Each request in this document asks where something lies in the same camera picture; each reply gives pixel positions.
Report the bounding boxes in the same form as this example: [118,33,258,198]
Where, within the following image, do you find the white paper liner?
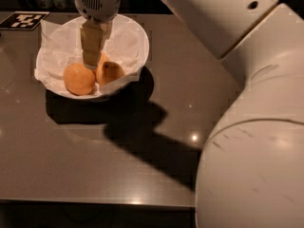
[34,18,143,97]

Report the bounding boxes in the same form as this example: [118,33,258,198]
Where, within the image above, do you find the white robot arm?
[162,0,304,228]

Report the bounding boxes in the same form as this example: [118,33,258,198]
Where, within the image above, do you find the back middle orange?
[92,51,108,74]

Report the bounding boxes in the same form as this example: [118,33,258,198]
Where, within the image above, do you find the white bowl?
[35,12,150,101]

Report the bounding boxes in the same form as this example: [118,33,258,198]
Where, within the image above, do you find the orange with stem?
[96,61,124,86]

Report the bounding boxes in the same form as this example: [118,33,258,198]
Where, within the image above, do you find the black white fiducial marker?
[0,11,49,30]

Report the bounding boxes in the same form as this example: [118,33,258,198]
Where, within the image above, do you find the front left orange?
[64,63,95,96]

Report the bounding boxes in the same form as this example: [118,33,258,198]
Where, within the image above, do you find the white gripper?
[74,0,121,69]

